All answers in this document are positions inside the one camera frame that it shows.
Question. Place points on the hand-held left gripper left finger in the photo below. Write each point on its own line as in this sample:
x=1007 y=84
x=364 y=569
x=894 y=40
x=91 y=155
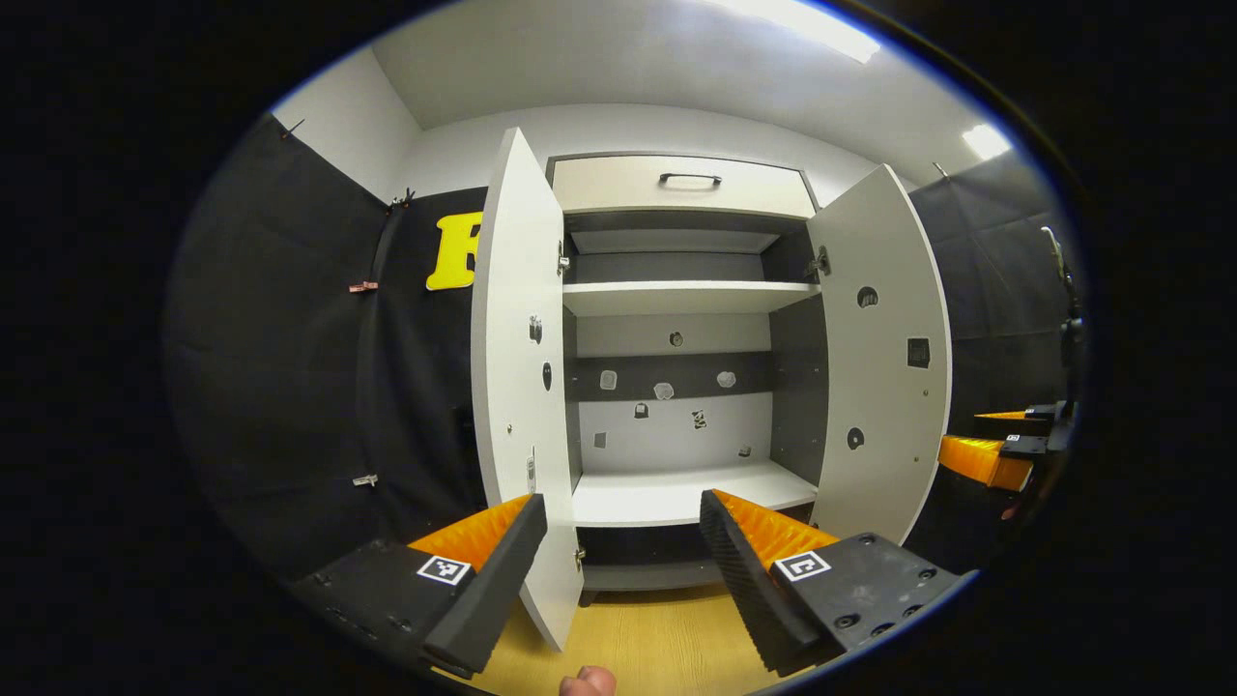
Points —
x=493 y=599

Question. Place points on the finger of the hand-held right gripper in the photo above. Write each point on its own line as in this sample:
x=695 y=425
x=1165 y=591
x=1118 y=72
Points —
x=986 y=462
x=1042 y=413

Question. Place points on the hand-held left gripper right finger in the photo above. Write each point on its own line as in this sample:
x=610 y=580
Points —
x=749 y=590

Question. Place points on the grey door with cherry sticker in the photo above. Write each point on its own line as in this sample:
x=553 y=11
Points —
x=889 y=435

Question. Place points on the grey double-door shoe cabinet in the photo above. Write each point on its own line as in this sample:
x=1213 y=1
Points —
x=797 y=387

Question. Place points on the grey door with camera sticker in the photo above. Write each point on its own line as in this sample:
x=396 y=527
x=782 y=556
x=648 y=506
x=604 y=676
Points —
x=517 y=387

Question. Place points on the white cabinet shelf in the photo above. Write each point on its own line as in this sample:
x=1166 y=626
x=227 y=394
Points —
x=667 y=498
x=686 y=298

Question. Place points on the grey cabinet drawer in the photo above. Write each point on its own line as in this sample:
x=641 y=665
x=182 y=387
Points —
x=618 y=188

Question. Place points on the small ceiling light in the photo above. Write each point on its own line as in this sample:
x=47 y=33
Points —
x=986 y=141

